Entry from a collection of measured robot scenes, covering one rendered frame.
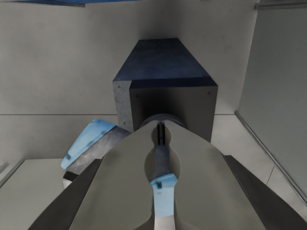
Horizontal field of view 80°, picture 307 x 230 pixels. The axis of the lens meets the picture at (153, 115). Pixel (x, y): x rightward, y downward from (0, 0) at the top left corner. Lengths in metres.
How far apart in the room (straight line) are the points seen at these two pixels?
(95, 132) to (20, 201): 1.76
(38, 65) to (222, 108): 1.65
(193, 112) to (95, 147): 0.30
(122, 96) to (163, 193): 0.34
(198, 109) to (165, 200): 0.26
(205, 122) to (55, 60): 1.45
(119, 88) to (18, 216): 1.58
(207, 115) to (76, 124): 1.58
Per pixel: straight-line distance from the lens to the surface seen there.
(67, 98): 1.86
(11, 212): 2.03
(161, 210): 0.42
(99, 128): 0.35
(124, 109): 0.61
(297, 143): 1.22
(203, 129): 0.57
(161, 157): 0.38
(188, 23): 1.55
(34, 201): 2.00
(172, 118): 0.51
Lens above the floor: 1.53
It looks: 61 degrees down
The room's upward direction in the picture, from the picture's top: 178 degrees counter-clockwise
